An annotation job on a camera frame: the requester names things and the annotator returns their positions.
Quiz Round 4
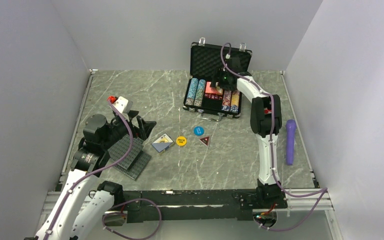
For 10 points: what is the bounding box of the blue small blind button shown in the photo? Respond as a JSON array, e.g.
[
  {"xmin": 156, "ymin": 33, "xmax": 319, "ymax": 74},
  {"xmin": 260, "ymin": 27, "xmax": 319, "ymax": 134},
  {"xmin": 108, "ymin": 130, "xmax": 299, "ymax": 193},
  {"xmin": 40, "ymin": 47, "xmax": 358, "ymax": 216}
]
[{"xmin": 193, "ymin": 126, "xmax": 205, "ymax": 136}]

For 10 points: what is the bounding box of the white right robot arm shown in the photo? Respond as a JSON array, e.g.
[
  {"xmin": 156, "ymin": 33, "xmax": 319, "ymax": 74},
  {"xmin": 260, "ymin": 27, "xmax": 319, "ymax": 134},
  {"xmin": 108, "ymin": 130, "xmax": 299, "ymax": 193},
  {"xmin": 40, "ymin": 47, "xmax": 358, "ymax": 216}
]
[{"xmin": 213, "ymin": 54, "xmax": 288, "ymax": 210}]

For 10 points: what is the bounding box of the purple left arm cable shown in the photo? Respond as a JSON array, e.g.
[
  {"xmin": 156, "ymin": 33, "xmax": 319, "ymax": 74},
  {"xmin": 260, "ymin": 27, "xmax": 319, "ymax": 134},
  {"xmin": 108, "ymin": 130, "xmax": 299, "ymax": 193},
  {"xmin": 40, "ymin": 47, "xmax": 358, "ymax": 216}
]
[{"xmin": 42, "ymin": 97, "xmax": 162, "ymax": 240}]

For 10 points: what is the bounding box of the black triangular all-in marker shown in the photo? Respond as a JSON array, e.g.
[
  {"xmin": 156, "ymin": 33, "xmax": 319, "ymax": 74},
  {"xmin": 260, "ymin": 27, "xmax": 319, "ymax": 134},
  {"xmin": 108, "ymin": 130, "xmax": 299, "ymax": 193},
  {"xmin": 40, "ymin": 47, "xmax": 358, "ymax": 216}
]
[{"xmin": 199, "ymin": 136, "xmax": 211, "ymax": 148}]

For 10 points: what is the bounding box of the blue and grey chip stack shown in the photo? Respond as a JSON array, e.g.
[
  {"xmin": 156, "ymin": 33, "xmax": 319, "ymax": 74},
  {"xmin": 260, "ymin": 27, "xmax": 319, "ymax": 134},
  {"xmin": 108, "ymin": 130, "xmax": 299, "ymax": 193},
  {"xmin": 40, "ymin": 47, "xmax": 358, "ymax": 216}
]
[{"xmin": 185, "ymin": 78, "xmax": 199, "ymax": 105}]

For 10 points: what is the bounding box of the green and grey chip stack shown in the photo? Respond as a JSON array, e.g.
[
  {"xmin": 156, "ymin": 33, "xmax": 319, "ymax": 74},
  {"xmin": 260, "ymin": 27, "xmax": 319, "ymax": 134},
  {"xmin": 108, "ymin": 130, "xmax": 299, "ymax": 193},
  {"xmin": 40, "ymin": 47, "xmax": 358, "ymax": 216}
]
[{"xmin": 193, "ymin": 79, "xmax": 207, "ymax": 107}]

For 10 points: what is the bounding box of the purple red blue chip stack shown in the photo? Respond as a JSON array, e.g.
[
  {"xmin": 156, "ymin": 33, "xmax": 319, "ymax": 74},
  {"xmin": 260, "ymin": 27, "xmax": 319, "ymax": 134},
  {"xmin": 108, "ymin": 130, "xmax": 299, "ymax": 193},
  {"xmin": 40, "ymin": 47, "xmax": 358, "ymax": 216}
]
[{"xmin": 221, "ymin": 90, "xmax": 232, "ymax": 112}]

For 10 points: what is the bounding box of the purple toy microphone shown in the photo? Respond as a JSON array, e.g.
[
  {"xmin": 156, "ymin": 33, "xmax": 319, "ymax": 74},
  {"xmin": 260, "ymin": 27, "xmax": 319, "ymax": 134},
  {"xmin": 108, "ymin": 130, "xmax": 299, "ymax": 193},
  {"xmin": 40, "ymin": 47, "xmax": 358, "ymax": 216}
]
[{"xmin": 285, "ymin": 119, "xmax": 297, "ymax": 166}]

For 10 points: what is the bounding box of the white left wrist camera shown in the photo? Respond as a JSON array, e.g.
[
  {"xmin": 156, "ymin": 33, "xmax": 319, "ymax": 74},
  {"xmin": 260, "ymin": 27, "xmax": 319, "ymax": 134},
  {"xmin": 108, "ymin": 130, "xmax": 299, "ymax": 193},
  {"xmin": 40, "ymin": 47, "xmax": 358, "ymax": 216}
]
[{"xmin": 113, "ymin": 96, "xmax": 133, "ymax": 114}]

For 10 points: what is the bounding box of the large dark grey baseplate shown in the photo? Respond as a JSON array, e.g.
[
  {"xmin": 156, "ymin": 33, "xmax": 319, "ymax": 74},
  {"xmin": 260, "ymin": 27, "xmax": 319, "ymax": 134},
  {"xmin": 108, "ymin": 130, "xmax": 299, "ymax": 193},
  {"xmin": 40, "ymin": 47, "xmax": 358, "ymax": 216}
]
[{"xmin": 107, "ymin": 134, "xmax": 145, "ymax": 170}]

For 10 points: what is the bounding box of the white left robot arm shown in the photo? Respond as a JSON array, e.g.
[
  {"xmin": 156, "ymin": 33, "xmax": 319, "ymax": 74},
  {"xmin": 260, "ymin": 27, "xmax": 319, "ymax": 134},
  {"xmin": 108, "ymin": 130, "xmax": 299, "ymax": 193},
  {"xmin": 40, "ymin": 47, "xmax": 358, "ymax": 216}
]
[{"xmin": 32, "ymin": 110, "xmax": 157, "ymax": 240}]

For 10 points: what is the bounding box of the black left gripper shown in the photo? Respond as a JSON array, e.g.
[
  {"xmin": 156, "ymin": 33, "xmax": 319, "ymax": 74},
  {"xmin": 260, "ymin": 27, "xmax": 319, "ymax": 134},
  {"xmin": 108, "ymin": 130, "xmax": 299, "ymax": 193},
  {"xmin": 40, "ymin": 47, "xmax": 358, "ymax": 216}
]
[{"xmin": 101, "ymin": 110, "xmax": 156, "ymax": 150}]

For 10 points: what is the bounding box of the lower dark grey baseplate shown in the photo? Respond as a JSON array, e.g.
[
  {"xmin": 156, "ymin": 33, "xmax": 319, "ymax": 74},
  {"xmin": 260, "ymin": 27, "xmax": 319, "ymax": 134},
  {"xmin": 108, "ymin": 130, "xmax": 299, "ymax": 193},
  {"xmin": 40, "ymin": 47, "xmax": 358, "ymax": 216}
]
[{"xmin": 113, "ymin": 151, "xmax": 152, "ymax": 181}]

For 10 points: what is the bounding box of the yellow big blind button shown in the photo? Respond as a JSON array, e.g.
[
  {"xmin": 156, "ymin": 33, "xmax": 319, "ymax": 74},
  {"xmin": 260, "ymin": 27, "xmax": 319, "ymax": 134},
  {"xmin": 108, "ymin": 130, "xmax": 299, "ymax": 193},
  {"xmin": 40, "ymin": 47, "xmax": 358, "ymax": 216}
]
[{"xmin": 175, "ymin": 136, "xmax": 187, "ymax": 147}]

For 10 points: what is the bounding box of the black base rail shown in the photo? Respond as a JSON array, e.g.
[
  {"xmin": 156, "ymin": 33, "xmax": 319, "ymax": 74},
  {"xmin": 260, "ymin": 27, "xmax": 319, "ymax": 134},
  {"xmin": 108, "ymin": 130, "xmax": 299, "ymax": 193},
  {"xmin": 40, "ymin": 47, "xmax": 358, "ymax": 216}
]
[{"xmin": 41, "ymin": 188, "xmax": 334, "ymax": 223}]

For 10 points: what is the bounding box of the red backed card deck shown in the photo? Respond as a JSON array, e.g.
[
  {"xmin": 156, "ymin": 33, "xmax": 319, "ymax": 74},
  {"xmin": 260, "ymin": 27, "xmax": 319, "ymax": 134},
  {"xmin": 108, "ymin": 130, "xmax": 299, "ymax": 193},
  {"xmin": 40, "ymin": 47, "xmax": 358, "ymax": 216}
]
[{"xmin": 204, "ymin": 81, "xmax": 223, "ymax": 96}]

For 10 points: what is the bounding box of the black poker chip case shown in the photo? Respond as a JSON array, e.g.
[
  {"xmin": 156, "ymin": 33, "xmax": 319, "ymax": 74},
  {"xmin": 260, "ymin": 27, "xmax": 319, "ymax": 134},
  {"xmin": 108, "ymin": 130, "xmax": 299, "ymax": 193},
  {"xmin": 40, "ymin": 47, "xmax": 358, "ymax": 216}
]
[{"xmin": 183, "ymin": 37, "xmax": 253, "ymax": 122}]

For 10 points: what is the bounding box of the yellow and blue chip stack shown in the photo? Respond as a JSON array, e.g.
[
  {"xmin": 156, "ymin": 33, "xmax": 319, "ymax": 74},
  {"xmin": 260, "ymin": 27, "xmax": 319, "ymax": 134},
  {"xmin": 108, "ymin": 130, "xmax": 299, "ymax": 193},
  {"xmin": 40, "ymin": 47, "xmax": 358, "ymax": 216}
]
[{"xmin": 230, "ymin": 89, "xmax": 240, "ymax": 114}]

